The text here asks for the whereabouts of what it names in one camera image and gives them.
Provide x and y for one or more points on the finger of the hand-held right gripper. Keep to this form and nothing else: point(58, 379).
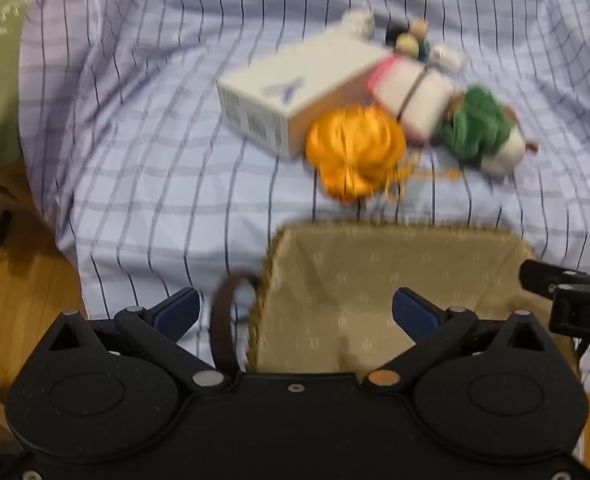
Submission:
point(545, 275)

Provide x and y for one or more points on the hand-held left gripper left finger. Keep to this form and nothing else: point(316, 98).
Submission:
point(177, 307)

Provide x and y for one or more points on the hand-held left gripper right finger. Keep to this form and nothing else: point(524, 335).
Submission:
point(415, 310)

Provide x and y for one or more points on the woven basket with beige lining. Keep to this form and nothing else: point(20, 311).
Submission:
point(375, 260)

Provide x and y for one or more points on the green and white plush toy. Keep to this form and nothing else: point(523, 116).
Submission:
point(475, 120)

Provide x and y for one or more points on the orange satin ball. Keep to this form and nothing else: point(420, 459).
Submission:
point(355, 145)

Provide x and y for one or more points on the white towel pink edge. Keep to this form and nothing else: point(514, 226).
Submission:
point(415, 95)

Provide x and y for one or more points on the teal peg doll cream head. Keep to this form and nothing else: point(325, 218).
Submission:
point(409, 47)

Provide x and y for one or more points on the black peg doll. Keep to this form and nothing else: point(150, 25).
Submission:
point(396, 35)

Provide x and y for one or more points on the checked light blue cloth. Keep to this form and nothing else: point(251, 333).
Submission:
point(150, 110)

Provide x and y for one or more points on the small white object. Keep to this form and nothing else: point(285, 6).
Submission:
point(445, 57)

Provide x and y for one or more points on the white cardboard box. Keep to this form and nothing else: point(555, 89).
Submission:
point(285, 80)

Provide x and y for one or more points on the natural wood peg doll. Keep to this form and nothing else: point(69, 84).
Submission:
point(418, 27)

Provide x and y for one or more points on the white fuzzy ball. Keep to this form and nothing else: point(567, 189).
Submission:
point(357, 22)

